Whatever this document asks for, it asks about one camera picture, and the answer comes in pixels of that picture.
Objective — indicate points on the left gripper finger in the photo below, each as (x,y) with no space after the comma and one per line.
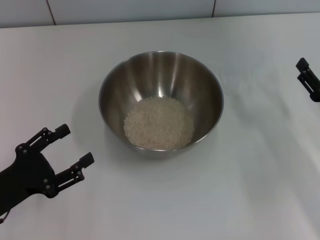
(72,175)
(48,136)

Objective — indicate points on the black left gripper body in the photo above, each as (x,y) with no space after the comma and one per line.
(27,172)

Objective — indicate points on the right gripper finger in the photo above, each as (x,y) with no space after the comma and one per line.
(311,82)

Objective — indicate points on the white rice grains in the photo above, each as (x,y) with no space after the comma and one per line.
(160,125)

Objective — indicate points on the stainless steel mixing bowl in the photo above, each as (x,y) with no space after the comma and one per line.
(160,75)

